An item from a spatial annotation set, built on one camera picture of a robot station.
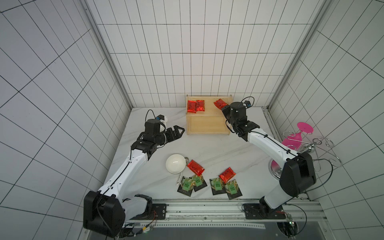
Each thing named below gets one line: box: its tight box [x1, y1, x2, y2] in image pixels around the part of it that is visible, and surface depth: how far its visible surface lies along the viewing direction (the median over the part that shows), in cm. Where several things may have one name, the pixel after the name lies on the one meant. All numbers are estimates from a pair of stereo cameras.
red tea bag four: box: [187, 159, 205, 177], surface depth 87 cm
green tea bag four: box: [224, 179, 243, 200], surface depth 81 cm
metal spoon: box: [175, 156, 189, 186], surface depth 85 cm
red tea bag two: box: [195, 100, 205, 112], surface depth 91 cm
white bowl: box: [165, 153, 186, 174], surface depth 88 cm
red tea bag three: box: [213, 98, 229, 110], surface depth 88 cm
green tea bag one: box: [177, 176, 195, 197], surface depth 83 cm
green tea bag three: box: [209, 177, 227, 196], surface depth 83 cm
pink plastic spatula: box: [282, 122, 314, 150], surface depth 74 cm
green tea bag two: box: [189, 174, 208, 192], surface depth 84 cm
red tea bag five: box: [218, 167, 237, 184], surface depth 85 cm
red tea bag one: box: [187, 100, 197, 114], surface depth 91 cm
